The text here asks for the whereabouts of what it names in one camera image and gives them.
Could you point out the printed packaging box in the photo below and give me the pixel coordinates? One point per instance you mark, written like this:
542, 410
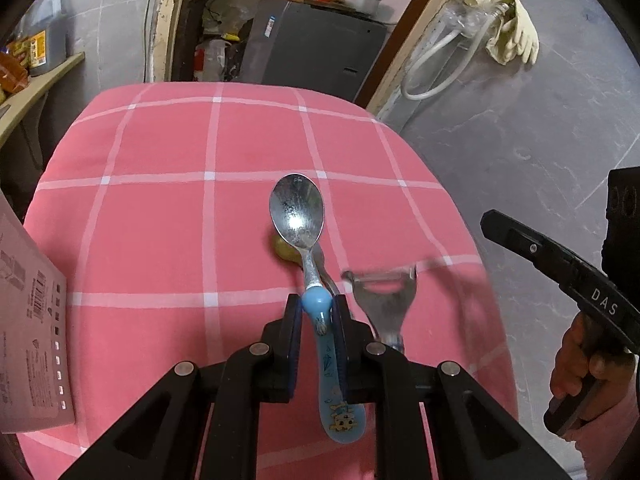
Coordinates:
30, 335

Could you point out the person's right hand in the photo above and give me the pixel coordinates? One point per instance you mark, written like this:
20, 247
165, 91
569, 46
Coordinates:
565, 365

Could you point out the cream rubber gloves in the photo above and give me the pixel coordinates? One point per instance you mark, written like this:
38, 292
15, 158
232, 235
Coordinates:
515, 30

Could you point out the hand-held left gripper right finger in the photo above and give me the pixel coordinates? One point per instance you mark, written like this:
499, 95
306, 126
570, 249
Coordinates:
357, 360

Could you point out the beige kitchen counter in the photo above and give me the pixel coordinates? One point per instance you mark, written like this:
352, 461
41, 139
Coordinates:
35, 92

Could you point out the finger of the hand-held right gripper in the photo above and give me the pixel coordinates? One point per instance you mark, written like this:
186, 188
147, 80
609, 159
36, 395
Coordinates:
530, 250

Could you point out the pink checked cloth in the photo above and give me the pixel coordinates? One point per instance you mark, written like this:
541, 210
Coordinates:
160, 235

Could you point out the person's right forearm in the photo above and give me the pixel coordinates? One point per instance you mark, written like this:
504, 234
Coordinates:
615, 435

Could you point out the orange snack packet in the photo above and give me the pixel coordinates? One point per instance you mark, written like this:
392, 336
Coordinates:
11, 75

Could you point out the dark wooden door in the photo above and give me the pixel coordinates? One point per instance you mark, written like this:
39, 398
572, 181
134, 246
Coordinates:
187, 35

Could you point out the metal peeler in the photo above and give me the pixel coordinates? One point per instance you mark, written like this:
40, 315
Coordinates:
385, 310

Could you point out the large oil jug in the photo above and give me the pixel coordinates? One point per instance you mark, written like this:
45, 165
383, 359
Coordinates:
47, 35

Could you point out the wooden door frame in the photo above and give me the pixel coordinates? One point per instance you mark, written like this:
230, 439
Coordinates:
165, 35

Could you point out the small metal spoon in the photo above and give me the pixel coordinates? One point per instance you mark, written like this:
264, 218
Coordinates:
285, 251

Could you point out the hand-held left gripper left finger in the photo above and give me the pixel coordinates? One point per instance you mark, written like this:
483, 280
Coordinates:
296, 350

